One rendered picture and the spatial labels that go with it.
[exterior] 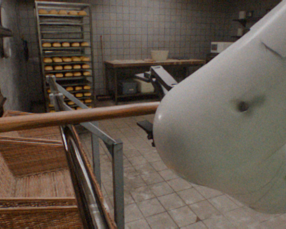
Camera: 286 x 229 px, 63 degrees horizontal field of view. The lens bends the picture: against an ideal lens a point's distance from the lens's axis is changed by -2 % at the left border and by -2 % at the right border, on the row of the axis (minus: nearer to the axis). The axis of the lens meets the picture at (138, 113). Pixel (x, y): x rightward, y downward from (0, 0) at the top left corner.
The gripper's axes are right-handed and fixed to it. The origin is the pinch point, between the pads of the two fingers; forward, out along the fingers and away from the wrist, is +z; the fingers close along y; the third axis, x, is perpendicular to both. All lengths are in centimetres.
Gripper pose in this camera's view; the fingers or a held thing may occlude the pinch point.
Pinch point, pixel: (143, 101)
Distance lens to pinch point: 59.9
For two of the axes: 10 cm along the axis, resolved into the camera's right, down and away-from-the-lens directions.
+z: -4.4, -3.0, 8.5
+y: 0.4, 9.4, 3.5
